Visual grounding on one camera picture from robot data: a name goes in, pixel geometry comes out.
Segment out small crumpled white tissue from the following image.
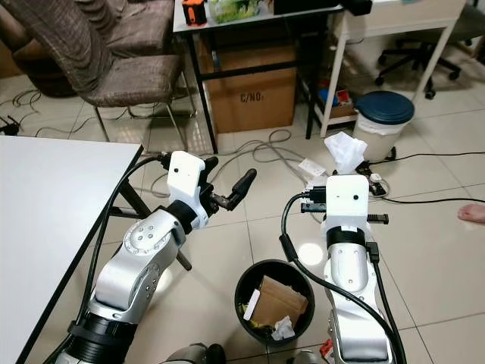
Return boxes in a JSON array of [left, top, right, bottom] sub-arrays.
[[271, 315, 297, 341]]

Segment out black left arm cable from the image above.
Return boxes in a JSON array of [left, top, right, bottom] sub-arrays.
[[45, 153, 171, 364]]

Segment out brown cardboard piece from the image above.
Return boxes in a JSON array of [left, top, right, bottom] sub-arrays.
[[249, 275, 310, 328]]

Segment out black floor cable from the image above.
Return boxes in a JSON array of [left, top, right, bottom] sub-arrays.
[[386, 149, 485, 165], [379, 195, 485, 206]]

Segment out grey robot leg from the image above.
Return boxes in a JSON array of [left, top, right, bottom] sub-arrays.
[[165, 343, 228, 364], [288, 349, 322, 364]]

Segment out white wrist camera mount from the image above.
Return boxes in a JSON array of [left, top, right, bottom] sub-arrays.
[[164, 150, 211, 230], [319, 174, 371, 236]]

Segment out black device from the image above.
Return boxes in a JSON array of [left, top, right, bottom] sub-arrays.
[[273, 0, 374, 17]]

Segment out black office chair base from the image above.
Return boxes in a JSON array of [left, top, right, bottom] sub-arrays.
[[374, 29, 462, 101]]

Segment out red wrapper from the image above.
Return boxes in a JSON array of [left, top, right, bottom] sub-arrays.
[[320, 338, 337, 360]]

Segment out black power adapter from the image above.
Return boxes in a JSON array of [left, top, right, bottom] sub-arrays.
[[0, 115, 23, 138]]

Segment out grey floor cable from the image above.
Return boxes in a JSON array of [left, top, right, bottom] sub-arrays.
[[208, 127, 321, 202]]

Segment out large white tissue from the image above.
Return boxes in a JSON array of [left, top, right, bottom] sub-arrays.
[[323, 130, 371, 177]]

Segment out grey right robot leg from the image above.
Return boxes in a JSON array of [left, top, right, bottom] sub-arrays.
[[288, 349, 322, 364]]

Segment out black frame desk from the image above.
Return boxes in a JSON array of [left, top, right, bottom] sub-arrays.
[[172, 0, 351, 155]]

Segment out dark brown leather armchair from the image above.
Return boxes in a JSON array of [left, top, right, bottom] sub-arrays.
[[0, 6, 78, 99]]

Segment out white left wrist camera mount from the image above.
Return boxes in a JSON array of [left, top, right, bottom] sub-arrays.
[[164, 150, 211, 230]]

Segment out brown fabric cushioned chair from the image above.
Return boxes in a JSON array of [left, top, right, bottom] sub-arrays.
[[112, 0, 175, 57]]

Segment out green printed package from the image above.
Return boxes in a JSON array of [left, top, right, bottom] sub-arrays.
[[208, 0, 264, 24]]

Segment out brown cardboard box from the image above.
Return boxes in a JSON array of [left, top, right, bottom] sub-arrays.
[[200, 38, 297, 134]]

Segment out orange and black tool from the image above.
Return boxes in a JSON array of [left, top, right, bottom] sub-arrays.
[[181, 0, 208, 28]]

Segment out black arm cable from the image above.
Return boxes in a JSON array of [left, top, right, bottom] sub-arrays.
[[278, 192, 401, 364], [45, 153, 171, 364]]

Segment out white table with black legs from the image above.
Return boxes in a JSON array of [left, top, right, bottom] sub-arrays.
[[0, 136, 195, 364]]

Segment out small red and blue box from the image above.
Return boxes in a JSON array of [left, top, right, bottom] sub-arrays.
[[319, 86, 358, 119]]

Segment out white desk with white legs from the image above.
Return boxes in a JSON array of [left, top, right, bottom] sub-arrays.
[[317, 0, 468, 140]]

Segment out white power strip with plugs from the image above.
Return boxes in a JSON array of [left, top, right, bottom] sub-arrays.
[[361, 171, 390, 199]]

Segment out grey left robot leg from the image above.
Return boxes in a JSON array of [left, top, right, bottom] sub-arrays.
[[165, 343, 228, 364]]

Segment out white bin with blue lid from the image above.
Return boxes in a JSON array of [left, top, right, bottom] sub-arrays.
[[353, 90, 416, 162]]

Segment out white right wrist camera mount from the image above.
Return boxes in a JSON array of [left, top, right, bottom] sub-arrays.
[[319, 174, 371, 236]]

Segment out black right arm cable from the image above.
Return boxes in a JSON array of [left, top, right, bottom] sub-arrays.
[[278, 192, 401, 364]]

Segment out person's bare foot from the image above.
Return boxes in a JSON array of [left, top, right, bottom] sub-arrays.
[[456, 202, 485, 225]]

